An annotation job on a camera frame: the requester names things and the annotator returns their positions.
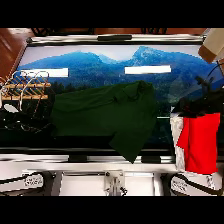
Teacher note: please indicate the white garment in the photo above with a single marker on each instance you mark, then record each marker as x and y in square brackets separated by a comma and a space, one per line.
[174, 130]

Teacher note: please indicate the dark green shirt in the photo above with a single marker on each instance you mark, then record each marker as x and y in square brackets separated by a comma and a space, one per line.
[100, 113]

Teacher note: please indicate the brown clothes hanger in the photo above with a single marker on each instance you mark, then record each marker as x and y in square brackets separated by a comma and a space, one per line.
[26, 97]
[30, 85]

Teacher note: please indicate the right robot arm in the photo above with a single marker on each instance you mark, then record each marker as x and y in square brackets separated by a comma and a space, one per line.
[178, 184]

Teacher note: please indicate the red garment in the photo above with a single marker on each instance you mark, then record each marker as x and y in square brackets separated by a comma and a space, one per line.
[200, 143]

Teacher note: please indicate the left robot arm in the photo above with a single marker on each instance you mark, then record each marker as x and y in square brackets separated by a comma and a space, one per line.
[33, 181]

